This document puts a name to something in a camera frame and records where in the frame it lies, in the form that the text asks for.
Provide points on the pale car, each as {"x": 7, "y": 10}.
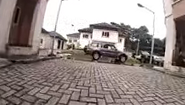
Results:
{"x": 159, "y": 60}

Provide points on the dark grey SUV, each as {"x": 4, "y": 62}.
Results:
{"x": 109, "y": 52}

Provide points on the pale concrete apron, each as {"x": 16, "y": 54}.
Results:
{"x": 172, "y": 73}

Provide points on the street lamp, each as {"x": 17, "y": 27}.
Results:
{"x": 152, "y": 38}
{"x": 56, "y": 27}

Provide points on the white house with dark roof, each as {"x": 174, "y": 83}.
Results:
{"x": 105, "y": 36}

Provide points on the beige building with arches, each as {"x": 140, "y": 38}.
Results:
{"x": 3, "y": 18}

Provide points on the small low house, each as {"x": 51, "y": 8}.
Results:
{"x": 49, "y": 42}

